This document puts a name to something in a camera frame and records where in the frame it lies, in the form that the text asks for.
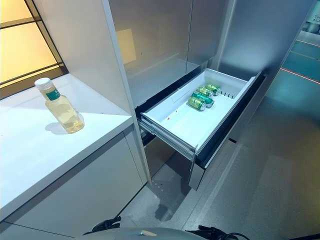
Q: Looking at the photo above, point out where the white fridge drawer bin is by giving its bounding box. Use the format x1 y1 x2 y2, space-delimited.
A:
140 68 257 154

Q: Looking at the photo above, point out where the stainless steel fridge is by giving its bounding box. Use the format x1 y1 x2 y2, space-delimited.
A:
108 0 316 193

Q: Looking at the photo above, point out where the green drink can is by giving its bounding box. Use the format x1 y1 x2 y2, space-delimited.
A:
196 86 214 98
187 96 208 111
204 83 222 97
191 91 216 108

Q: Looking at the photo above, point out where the silver fridge drawer front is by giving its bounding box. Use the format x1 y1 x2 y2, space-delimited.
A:
188 71 268 192

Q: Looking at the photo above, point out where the black framed lit window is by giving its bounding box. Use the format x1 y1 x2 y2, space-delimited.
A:
0 0 70 94

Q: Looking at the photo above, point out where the white counter cabinet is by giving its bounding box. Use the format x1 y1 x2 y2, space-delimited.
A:
0 73 148 239

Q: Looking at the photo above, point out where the tall white side panel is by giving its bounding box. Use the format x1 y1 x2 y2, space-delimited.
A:
32 0 154 183

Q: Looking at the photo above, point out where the clear bottle yellow drink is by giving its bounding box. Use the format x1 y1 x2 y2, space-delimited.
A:
34 77 85 133

